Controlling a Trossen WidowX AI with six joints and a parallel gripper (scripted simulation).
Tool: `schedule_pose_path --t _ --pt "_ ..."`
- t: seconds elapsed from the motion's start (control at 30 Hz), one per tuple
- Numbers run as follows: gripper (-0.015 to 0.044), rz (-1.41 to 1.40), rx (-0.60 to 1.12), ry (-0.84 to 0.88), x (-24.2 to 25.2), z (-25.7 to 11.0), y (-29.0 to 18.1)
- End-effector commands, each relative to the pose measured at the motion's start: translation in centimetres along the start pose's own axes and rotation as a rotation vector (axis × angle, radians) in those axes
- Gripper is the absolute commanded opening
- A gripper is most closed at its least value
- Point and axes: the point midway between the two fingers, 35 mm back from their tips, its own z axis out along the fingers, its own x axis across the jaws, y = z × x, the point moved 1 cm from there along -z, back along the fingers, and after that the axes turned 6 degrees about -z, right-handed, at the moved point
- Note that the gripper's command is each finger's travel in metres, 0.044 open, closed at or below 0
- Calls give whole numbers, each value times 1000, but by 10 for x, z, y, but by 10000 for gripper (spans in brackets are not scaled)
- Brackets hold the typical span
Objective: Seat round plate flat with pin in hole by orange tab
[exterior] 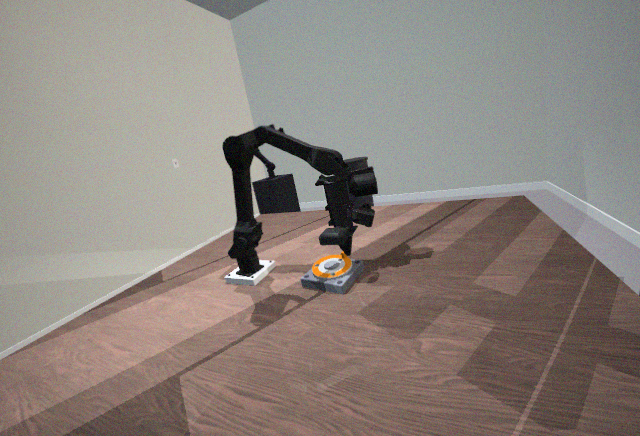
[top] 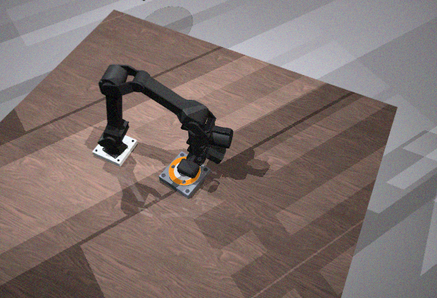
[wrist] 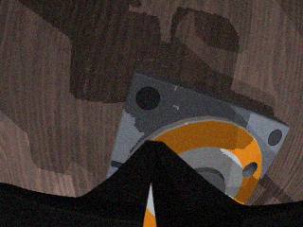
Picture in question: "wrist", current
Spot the orange round plate with holes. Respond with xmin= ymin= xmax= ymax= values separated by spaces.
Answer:
xmin=124 ymin=114 xmax=262 ymax=227

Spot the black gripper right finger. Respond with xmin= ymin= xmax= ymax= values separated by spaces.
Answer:
xmin=151 ymin=140 xmax=303 ymax=227

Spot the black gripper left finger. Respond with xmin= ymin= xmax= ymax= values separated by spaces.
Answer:
xmin=0 ymin=140 xmax=155 ymax=227

